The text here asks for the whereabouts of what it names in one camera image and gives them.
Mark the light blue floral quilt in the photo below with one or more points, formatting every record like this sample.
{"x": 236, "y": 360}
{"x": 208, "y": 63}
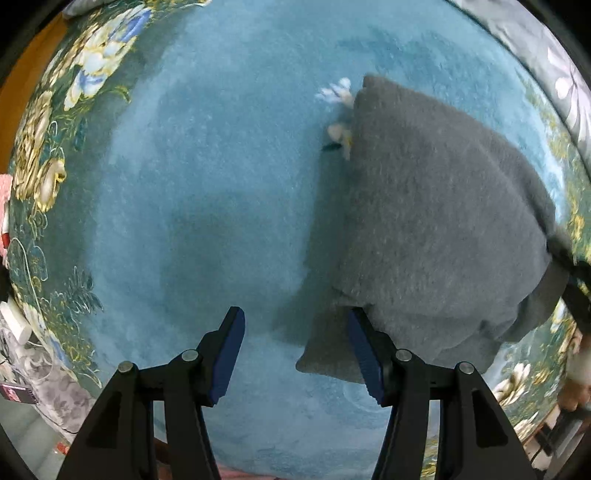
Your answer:
{"x": 554, "y": 60}

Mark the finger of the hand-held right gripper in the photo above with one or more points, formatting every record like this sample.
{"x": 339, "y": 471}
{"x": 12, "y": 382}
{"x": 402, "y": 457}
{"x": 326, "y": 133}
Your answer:
{"x": 581, "y": 295}

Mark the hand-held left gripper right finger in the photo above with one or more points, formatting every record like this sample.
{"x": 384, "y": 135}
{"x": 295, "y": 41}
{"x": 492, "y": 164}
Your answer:
{"x": 367, "y": 360}

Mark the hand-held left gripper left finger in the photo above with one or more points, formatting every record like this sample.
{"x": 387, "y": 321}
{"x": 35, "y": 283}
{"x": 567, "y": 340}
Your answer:
{"x": 226, "y": 364}

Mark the small dark device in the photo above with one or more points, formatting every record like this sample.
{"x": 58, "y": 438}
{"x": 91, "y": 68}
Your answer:
{"x": 18, "y": 393}

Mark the teal floral bed blanket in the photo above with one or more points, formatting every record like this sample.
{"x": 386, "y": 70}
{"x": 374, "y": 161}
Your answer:
{"x": 207, "y": 161}

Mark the grey floral cloth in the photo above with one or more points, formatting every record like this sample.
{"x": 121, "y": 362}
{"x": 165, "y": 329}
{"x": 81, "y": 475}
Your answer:
{"x": 51, "y": 387}

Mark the white box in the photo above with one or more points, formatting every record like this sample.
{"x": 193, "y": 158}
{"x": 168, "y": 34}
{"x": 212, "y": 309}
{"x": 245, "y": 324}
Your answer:
{"x": 16, "y": 321}

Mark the pink item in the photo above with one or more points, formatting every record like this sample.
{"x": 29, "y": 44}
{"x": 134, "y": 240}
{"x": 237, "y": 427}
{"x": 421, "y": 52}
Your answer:
{"x": 3, "y": 194}

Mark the pink cloth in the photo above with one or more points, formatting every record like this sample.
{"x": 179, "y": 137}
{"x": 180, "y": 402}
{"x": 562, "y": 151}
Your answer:
{"x": 575, "y": 378}

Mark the grey garment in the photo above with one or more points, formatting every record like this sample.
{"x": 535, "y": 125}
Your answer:
{"x": 438, "y": 207}

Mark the wooden headboard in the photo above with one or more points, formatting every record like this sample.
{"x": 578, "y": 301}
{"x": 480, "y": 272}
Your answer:
{"x": 18, "y": 92}

